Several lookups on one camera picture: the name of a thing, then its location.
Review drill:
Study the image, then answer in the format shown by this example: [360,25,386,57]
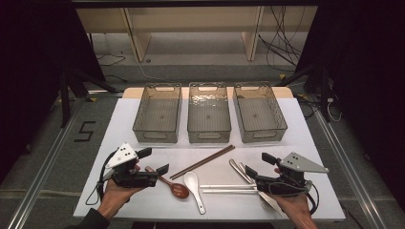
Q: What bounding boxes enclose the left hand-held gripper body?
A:
[100,141,160,189]

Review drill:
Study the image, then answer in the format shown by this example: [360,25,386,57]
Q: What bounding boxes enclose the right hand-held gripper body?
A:
[254,152,330,197]

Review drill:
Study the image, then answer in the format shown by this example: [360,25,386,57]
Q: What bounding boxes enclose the silver metal fork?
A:
[228,158,281,218]
[238,161,285,219]

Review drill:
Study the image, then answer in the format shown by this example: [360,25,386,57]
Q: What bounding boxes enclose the brown wooden spoon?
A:
[144,165,190,200]

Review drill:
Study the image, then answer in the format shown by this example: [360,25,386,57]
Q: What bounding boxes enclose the white ceramic spoon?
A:
[183,171,207,216]

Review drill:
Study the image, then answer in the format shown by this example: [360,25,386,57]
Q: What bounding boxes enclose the clear grey plastic bin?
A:
[132,82,183,144]
[232,81,288,144]
[186,81,232,144]

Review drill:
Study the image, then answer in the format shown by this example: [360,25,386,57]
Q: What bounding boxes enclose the brown wooden chopstick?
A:
[169,144,235,179]
[171,145,236,181]

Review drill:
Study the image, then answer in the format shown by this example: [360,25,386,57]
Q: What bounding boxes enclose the person's left hand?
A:
[96,179,143,220]

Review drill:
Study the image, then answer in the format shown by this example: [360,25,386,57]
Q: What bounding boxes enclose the person's right hand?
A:
[270,194,314,223]

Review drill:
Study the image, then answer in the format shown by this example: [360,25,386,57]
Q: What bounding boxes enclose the white table sheet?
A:
[73,96,347,222]

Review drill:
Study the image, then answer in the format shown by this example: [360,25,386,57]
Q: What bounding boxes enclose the black metal stand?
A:
[58,68,118,128]
[275,63,332,123]

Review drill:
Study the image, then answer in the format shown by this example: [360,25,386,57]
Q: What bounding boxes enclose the black curtain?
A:
[0,0,107,185]
[295,0,405,201]

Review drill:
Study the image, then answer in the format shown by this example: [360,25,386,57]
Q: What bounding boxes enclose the light wooden shelf unit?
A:
[75,6,319,63]

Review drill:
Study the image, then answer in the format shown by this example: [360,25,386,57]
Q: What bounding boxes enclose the right hand-held gripper cable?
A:
[268,180,320,216]

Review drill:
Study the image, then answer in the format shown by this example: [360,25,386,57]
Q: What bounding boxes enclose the aluminium floor rail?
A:
[313,109,388,229]
[6,104,84,229]

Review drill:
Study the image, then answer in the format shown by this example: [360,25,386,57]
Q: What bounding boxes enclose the white cable with plug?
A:
[326,96,344,123]

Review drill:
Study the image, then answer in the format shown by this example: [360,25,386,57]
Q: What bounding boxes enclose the thin white floor cable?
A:
[122,44,161,82]

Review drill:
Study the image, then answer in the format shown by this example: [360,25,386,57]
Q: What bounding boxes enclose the thin black floor cable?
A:
[96,52,127,67]

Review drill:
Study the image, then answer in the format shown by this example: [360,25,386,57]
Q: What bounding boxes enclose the bundle of black cables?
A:
[257,6,307,73]

